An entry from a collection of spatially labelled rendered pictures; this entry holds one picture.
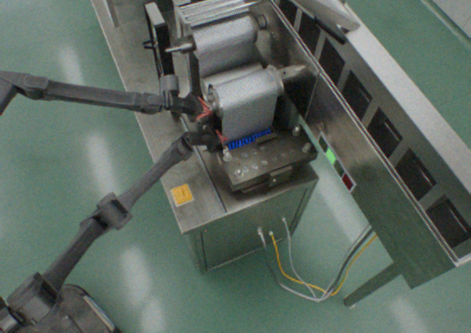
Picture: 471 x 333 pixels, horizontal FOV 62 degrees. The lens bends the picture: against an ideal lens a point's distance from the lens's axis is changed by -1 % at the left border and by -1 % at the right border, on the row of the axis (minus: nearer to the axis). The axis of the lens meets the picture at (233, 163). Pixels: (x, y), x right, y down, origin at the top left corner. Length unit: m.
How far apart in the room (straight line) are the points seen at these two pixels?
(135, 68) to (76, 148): 1.09
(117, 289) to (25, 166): 1.15
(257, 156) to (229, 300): 1.11
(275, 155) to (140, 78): 0.85
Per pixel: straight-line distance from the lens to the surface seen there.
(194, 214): 1.71
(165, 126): 1.95
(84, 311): 2.39
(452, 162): 1.11
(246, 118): 1.64
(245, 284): 2.55
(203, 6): 1.66
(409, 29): 4.10
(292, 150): 1.73
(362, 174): 1.43
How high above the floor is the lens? 2.49
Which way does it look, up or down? 61 degrees down
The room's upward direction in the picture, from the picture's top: 3 degrees clockwise
